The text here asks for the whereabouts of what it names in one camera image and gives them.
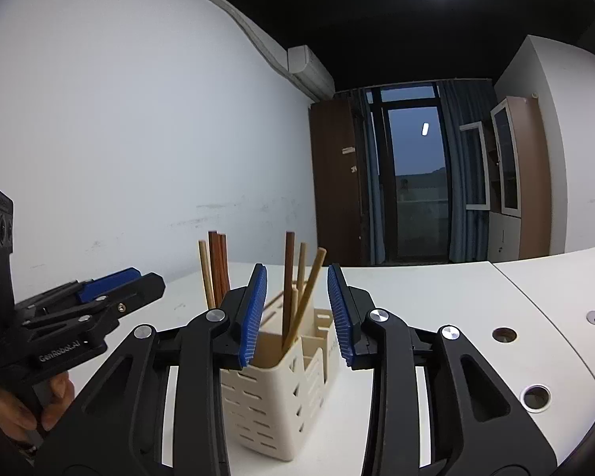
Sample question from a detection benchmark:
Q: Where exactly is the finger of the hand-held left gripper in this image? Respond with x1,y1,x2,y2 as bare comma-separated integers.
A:
25,272,166,329
17,267,142,321

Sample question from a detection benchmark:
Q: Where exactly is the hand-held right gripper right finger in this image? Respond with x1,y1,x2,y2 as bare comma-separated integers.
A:
326,263,559,476

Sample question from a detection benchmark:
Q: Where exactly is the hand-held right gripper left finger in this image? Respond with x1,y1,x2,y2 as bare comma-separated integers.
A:
34,263,269,476

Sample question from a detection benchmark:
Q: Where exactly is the bunch of wooden chopsticks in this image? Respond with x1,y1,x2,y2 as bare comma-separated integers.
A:
197,230,328,354

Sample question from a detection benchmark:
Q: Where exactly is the cream plastic utensil holder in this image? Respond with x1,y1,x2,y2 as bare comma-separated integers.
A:
220,290,341,462

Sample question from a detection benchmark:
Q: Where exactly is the person's left hand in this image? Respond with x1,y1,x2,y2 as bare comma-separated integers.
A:
0,371,76,446

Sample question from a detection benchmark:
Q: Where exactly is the blue grey curtain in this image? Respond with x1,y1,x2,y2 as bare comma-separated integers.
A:
362,88,390,265
435,79,497,265

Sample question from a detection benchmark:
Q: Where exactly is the dark brown wooden door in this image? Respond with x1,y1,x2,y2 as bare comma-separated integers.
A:
308,94,373,267

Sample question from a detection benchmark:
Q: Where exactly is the glass balcony door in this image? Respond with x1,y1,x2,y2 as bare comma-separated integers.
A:
378,83,452,265

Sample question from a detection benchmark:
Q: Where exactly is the white framed glass panel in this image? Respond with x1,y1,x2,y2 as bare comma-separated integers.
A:
458,121,492,212

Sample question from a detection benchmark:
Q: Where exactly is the brown cabinet with glass doors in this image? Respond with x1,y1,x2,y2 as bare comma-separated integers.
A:
488,94,553,263

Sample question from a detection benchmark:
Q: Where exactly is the white air conditioner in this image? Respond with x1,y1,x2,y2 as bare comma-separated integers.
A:
286,44,336,100

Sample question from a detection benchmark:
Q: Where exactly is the silver ringed desk cable hole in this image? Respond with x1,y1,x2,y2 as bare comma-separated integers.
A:
520,384,551,413

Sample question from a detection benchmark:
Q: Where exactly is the white wall pipe cover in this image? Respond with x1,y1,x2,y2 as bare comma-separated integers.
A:
144,0,299,81

